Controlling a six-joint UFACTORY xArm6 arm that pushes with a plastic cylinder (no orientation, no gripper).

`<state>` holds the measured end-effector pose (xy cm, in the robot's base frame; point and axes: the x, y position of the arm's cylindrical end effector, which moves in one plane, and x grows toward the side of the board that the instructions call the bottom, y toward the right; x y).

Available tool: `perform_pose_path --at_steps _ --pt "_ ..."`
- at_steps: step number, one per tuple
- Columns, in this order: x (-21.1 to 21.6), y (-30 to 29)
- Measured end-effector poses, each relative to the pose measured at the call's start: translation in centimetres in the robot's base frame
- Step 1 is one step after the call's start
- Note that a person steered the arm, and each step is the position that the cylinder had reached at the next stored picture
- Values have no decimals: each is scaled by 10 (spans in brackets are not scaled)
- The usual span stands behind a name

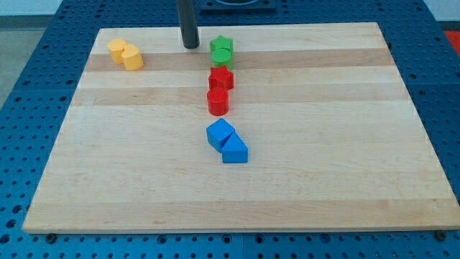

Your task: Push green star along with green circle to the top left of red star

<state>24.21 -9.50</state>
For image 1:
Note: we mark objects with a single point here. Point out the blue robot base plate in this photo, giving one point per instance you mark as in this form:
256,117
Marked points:
220,6

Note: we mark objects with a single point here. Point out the yellow hexagon block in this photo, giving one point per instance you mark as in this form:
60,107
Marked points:
116,48

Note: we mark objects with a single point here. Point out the red star block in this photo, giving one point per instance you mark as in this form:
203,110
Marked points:
221,77

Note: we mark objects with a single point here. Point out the wooden board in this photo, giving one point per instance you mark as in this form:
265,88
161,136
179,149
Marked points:
335,142

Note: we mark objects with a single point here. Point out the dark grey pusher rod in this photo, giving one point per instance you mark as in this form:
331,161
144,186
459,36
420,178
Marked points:
188,24

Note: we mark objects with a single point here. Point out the green star block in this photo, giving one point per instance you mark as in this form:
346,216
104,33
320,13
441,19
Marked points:
222,42

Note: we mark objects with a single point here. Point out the yellow heart block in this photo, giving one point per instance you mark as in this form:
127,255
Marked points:
132,58

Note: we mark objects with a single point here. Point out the blue cube block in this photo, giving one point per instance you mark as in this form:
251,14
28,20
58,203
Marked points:
218,133

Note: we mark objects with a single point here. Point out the blue triangle block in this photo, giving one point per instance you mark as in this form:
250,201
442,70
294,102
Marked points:
235,150

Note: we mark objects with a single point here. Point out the green circle block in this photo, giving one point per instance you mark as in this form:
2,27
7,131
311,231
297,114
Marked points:
221,57

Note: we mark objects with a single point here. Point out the red cylinder block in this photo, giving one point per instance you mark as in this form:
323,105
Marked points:
218,101

